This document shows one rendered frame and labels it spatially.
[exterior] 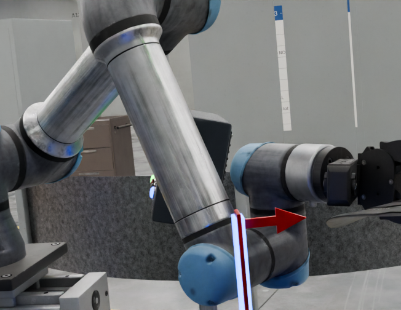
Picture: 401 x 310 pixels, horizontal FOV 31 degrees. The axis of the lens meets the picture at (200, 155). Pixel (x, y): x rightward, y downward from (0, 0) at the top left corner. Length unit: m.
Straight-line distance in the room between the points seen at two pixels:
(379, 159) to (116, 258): 2.08
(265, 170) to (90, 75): 0.34
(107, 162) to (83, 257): 4.62
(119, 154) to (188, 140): 6.70
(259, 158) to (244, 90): 6.21
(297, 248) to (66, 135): 0.46
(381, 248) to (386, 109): 4.21
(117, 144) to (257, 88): 1.59
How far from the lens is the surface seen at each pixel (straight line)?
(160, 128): 0.88
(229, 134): 1.23
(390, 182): 0.83
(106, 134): 7.48
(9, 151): 1.23
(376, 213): 0.59
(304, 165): 0.90
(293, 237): 0.96
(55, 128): 1.22
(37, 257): 1.24
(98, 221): 2.84
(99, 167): 7.57
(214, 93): 7.29
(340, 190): 0.77
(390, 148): 0.83
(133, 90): 0.90
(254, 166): 0.96
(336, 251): 2.65
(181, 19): 1.03
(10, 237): 1.23
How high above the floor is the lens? 1.32
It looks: 7 degrees down
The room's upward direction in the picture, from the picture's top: 5 degrees counter-clockwise
